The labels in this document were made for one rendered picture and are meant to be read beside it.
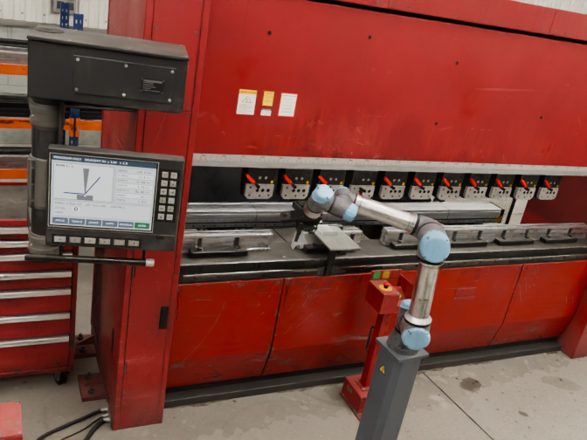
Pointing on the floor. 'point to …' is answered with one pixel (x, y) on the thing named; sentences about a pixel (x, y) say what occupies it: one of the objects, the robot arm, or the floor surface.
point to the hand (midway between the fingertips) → (291, 234)
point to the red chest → (33, 298)
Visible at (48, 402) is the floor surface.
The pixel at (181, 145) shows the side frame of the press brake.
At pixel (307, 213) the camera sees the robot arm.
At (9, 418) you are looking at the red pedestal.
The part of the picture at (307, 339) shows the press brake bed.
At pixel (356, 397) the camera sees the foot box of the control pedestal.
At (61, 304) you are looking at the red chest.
